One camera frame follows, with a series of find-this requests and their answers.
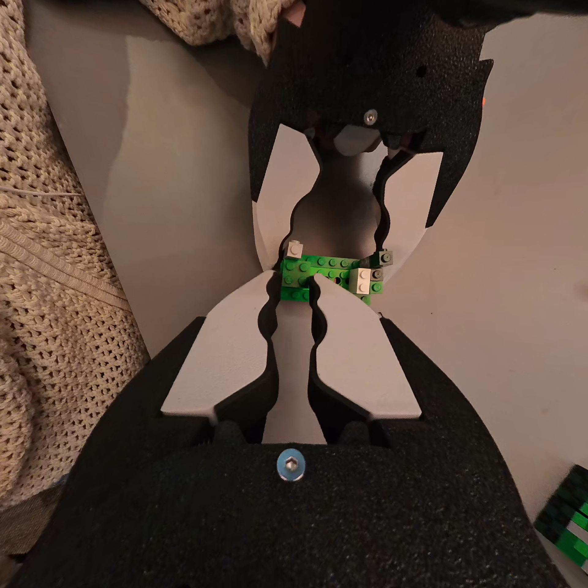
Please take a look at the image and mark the green lego box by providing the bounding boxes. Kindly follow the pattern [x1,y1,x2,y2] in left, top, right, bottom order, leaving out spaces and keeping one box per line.
[533,464,588,567]

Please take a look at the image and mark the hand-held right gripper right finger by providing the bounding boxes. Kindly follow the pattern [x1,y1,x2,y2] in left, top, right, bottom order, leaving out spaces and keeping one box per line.
[309,275,423,445]

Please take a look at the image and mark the person's cream knit sweater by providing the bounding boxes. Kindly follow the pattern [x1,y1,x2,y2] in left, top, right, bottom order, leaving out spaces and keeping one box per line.
[0,0,152,511]

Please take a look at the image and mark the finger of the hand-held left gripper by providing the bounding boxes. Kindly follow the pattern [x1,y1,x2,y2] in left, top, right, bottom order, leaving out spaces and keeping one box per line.
[374,152,445,285]
[252,122,323,273]

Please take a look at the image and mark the person's left hand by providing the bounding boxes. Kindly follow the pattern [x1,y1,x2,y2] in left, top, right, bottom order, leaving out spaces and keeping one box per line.
[281,0,307,27]

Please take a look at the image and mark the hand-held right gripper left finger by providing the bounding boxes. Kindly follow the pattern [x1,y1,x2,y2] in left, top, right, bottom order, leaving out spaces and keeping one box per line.
[160,270,282,444]

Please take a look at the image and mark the white cord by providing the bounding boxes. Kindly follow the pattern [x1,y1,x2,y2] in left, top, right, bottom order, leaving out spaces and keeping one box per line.
[0,185,83,199]

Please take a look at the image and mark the green lego model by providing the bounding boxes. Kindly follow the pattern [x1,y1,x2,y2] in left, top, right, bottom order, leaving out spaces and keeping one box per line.
[278,240,396,305]

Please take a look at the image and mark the person's grey pants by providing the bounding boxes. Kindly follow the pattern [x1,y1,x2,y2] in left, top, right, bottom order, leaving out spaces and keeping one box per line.
[0,478,70,559]

